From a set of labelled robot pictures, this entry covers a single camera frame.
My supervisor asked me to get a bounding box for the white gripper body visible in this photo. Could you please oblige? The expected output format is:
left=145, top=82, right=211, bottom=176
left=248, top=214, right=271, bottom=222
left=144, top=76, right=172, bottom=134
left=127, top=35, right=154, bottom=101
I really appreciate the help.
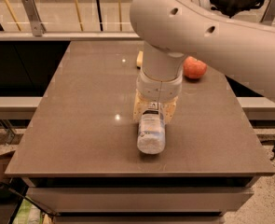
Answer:
left=136, top=70, right=183, bottom=103

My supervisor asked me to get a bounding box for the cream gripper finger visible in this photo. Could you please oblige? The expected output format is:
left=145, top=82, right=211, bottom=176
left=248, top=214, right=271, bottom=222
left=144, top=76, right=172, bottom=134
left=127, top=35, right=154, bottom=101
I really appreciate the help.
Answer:
left=133, top=91, right=149, bottom=122
left=158, top=97, right=178, bottom=124

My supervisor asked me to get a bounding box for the blue plastic water bottle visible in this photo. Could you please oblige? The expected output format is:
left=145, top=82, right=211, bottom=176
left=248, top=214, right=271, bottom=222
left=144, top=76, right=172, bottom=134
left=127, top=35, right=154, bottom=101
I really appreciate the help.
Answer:
left=137, top=103, right=166, bottom=155

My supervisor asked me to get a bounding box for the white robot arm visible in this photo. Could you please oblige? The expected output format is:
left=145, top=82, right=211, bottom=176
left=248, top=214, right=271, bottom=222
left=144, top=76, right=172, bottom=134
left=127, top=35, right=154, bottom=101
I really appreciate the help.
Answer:
left=130, top=0, right=275, bottom=103

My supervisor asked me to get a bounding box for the yellow sponge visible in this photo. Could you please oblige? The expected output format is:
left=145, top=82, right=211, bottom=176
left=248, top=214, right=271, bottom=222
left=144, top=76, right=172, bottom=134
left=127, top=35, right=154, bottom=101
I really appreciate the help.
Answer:
left=136, top=51, right=144, bottom=68

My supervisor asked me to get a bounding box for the red apple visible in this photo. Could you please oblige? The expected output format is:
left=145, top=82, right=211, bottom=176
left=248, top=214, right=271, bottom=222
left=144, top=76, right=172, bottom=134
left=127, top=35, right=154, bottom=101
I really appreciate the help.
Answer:
left=183, top=56, right=207, bottom=79

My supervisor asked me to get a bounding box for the grey table drawer base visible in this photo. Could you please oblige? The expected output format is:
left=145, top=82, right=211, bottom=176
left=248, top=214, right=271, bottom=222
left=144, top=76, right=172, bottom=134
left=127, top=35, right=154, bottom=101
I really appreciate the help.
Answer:
left=28, top=187, right=253, bottom=220

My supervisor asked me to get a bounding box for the grey metal railing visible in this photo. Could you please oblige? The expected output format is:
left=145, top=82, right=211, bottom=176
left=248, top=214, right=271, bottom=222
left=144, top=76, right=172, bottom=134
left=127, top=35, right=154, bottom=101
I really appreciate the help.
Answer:
left=0, top=6, right=275, bottom=41

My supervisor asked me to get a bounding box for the green white package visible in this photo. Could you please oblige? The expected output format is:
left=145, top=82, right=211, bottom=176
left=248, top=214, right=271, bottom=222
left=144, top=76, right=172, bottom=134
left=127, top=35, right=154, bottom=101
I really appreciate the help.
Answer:
left=13, top=200, right=43, bottom=224

